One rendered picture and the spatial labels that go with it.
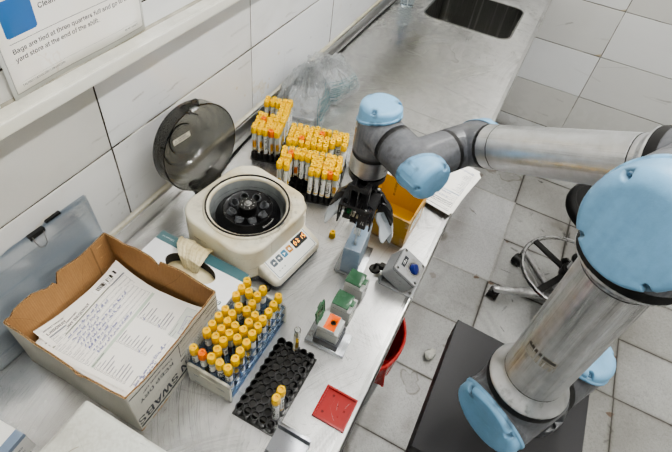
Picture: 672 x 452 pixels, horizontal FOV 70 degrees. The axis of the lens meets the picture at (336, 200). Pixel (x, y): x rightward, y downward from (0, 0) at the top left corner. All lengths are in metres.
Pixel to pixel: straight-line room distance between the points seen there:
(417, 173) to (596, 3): 2.39
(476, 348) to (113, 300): 0.75
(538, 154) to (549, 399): 0.34
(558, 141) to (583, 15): 2.36
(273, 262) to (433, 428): 0.48
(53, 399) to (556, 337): 0.88
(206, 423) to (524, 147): 0.74
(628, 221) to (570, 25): 2.63
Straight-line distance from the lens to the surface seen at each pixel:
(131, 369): 1.02
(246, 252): 1.07
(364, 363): 1.08
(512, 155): 0.78
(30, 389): 1.14
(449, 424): 0.99
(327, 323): 1.02
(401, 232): 1.22
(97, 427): 0.73
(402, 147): 0.78
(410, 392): 2.05
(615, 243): 0.52
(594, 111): 3.31
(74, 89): 0.96
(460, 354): 1.05
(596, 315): 0.61
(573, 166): 0.72
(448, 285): 2.35
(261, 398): 1.01
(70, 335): 1.09
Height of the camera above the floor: 1.84
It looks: 46 degrees down
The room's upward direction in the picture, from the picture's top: 9 degrees clockwise
